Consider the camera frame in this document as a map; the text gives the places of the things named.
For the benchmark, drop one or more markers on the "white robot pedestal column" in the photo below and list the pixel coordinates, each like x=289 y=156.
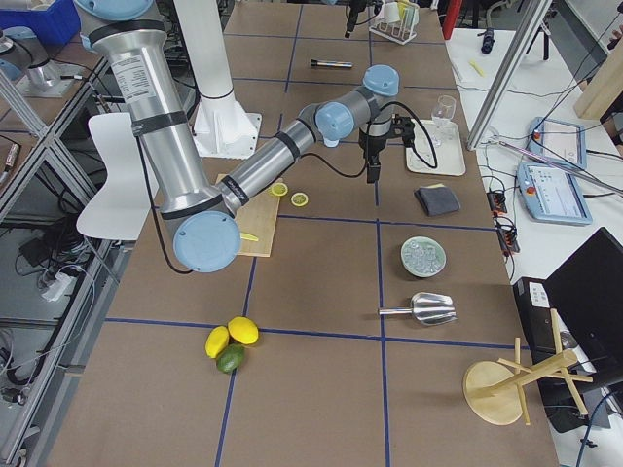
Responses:
x=203 y=37

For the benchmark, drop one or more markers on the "white wire cup rack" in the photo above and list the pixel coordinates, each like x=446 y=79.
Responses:
x=396 y=21

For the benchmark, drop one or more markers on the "green bowl of ice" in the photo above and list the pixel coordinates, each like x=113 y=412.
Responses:
x=422 y=256

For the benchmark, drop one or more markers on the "cream bear tray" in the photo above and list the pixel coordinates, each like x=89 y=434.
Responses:
x=449 y=152

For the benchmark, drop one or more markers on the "clear wine glass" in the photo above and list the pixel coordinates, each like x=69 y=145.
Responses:
x=441 y=114

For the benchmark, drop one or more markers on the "blue teach pendant far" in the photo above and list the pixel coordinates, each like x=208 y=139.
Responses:
x=558 y=141

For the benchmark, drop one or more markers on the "bamboo cutting board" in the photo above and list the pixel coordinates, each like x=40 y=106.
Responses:
x=258 y=218

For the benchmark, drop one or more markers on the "white plastic chair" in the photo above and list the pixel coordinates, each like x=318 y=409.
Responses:
x=119 y=209

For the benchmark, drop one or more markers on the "whole yellow lemon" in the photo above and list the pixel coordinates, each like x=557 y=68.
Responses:
x=243 y=330

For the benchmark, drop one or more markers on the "steel ice scoop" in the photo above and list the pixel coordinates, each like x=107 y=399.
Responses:
x=429 y=309

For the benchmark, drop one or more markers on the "aluminium frame post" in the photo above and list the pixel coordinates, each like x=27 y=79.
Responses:
x=534 y=15

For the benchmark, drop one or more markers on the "yellow lemon half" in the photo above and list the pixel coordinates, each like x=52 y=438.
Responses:
x=278 y=189

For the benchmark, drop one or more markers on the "blue teach pendant near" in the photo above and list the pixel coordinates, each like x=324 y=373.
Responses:
x=552 y=195

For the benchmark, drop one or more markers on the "wooden cup stand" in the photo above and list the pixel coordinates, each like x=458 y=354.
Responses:
x=495 y=390

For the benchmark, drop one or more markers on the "yellow lemon slice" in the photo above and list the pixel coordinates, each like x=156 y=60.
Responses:
x=299 y=199

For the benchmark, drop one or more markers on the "grey folded cloth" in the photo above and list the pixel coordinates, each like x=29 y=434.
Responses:
x=437 y=200

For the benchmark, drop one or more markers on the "yellow plastic knife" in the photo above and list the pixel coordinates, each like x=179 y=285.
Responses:
x=249 y=237

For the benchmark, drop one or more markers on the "black computer monitor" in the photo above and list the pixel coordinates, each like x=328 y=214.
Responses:
x=586 y=291

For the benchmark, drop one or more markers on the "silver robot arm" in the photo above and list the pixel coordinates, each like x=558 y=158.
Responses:
x=26 y=63
x=210 y=166

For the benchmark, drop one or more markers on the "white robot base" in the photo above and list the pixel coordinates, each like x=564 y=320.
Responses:
x=223 y=129

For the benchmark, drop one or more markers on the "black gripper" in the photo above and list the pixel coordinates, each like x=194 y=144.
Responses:
x=370 y=147

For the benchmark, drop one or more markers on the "blue teach pendant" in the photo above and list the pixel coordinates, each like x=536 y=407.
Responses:
x=558 y=141
x=552 y=195

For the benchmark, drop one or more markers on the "green lime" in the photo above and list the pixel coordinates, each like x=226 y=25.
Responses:
x=230 y=358

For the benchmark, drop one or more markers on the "steel muddler black tip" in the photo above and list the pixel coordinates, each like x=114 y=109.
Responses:
x=331 y=64

